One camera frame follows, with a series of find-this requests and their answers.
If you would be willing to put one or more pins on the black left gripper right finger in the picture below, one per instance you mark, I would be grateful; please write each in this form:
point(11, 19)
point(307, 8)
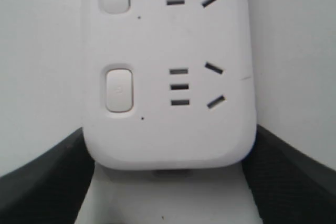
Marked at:
point(287, 185)

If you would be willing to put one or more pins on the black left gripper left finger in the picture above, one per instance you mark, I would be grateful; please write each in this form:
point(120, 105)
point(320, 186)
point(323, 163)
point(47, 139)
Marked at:
point(50, 188)

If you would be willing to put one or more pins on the white five-socket power strip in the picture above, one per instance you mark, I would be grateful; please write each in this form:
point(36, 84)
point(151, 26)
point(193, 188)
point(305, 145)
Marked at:
point(167, 84)

